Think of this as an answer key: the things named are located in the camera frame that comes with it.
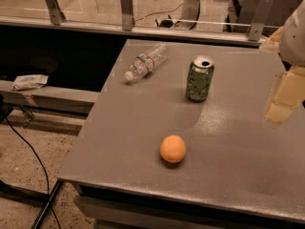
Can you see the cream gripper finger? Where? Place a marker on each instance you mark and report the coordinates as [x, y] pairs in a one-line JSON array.
[[289, 95], [272, 43]]

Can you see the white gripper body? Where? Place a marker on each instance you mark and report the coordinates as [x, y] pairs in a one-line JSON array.
[[294, 38]]

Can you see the orange fruit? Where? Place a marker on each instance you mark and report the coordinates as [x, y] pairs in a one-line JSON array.
[[173, 149]]

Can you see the green soda can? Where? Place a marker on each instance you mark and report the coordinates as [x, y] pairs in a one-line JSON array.
[[199, 78]]

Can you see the grey metal railing beam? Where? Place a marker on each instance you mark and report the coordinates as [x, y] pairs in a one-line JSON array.
[[230, 38]]

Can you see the clear plastic water bottle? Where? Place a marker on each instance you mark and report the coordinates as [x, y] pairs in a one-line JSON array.
[[146, 62]]

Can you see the grey metal side shelf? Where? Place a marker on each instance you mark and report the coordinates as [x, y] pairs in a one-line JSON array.
[[71, 101]]

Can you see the white wipes packet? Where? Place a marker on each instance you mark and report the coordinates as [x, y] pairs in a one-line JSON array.
[[29, 82]]

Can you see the grey metal bracket right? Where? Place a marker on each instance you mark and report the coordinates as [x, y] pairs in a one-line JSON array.
[[259, 20]]

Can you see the grey metal bracket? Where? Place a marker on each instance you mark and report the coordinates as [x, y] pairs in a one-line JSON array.
[[127, 15], [259, 20], [57, 17]]

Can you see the grey metal bracket middle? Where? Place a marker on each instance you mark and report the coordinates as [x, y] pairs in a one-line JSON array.
[[127, 15]]

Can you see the grey metal bracket left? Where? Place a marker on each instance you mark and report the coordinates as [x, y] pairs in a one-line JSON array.
[[57, 17]]

